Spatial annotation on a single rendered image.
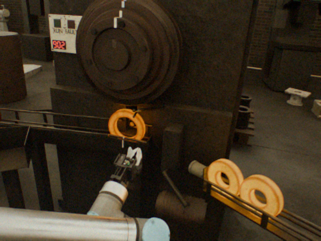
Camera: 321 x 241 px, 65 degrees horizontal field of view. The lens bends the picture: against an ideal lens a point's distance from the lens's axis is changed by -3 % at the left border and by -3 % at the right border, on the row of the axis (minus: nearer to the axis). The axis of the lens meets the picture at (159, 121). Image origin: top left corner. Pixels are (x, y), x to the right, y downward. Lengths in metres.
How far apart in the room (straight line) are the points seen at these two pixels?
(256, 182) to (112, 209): 0.49
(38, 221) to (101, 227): 0.15
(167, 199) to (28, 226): 0.67
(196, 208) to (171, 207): 0.11
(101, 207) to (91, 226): 0.17
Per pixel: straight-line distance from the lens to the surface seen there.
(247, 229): 1.92
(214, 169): 1.05
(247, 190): 0.99
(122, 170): 0.95
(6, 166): 1.36
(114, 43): 1.03
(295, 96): 4.64
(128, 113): 1.21
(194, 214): 1.17
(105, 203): 0.87
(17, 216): 0.69
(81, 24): 1.20
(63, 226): 0.69
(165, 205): 1.18
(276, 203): 0.94
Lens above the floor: 1.30
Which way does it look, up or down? 24 degrees down
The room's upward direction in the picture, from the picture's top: 4 degrees clockwise
